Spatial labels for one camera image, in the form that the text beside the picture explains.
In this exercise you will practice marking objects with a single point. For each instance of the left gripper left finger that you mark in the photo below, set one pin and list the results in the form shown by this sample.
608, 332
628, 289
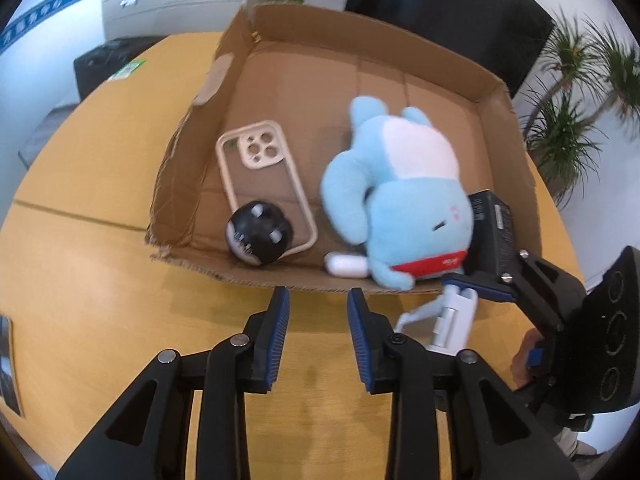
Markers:
177, 400

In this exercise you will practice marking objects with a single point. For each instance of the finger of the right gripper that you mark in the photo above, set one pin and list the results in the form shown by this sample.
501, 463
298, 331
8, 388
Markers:
487, 286

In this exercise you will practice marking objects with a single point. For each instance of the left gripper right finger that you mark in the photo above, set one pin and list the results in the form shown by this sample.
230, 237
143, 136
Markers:
492, 435

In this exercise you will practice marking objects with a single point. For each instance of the black product box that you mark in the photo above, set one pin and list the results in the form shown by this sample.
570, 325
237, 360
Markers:
492, 250

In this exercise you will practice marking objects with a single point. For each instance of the white folding phone stand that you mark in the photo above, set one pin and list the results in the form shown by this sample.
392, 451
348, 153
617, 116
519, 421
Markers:
444, 324

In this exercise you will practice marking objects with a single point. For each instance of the blue white plush toy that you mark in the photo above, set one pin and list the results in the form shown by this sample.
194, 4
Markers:
397, 194

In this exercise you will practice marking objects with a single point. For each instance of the white earbuds case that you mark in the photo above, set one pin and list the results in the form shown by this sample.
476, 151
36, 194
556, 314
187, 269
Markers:
346, 265

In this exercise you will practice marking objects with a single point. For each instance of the black rounded plastic object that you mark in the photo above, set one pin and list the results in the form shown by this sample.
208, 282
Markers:
258, 233

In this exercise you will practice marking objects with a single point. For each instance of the white clear phone case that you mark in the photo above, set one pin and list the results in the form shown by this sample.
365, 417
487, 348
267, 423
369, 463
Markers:
255, 163

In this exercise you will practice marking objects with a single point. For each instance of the person's right hand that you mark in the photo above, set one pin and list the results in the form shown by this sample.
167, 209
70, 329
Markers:
518, 368

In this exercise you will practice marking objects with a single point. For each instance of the beige jacket sleeve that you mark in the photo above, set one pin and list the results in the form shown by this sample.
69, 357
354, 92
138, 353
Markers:
573, 448

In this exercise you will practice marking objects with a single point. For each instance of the book on table edge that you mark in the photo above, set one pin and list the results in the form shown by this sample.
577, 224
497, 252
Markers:
9, 390

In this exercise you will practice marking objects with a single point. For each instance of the brown cardboard box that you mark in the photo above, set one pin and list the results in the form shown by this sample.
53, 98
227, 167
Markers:
300, 66

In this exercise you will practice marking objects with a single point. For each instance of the green potted plant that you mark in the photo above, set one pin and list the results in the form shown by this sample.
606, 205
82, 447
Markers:
586, 71

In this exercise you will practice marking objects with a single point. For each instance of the black monitor screen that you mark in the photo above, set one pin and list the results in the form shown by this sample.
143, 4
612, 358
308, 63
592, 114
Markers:
504, 36

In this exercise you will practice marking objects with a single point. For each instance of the blue wall sign strip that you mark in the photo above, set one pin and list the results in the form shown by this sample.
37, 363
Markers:
33, 17

